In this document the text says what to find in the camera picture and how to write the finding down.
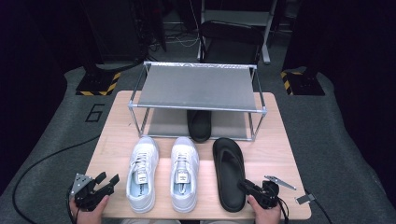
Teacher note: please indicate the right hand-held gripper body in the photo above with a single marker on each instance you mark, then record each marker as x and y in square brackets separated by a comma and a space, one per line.
[267, 194]

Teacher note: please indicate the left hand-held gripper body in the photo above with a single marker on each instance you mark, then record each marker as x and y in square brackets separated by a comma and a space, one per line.
[87, 196]

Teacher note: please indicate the black flip-flop slipper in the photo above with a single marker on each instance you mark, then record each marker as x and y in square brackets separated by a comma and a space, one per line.
[230, 168]
[199, 127]

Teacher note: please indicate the white sneaker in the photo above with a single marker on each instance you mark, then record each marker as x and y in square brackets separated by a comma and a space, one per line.
[146, 149]
[186, 149]

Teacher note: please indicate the metal shoe rack gray shelves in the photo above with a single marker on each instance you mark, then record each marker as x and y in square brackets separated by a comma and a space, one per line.
[199, 87]

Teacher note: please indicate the person's left hand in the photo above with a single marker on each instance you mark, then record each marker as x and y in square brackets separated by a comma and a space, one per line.
[85, 217]

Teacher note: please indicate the person's right hand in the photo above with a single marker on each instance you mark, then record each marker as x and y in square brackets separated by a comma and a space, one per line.
[267, 217]

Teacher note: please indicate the gray tape strip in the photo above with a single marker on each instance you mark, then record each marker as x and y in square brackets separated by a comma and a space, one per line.
[306, 198]

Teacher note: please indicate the person's light trousers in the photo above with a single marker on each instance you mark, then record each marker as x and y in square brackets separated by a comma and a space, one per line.
[149, 221]

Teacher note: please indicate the gray floor mat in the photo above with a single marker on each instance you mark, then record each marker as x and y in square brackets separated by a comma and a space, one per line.
[46, 133]

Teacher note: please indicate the striped black stand base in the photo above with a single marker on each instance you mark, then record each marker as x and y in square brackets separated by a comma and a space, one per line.
[96, 84]
[306, 85]

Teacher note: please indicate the black cabinet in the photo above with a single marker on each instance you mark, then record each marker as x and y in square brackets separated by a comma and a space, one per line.
[115, 31]

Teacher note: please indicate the black chair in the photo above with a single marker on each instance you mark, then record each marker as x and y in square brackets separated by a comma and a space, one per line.
[230, 31]

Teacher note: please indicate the white-framed desk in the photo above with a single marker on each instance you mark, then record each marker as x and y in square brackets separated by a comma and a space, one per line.
[236, 17]

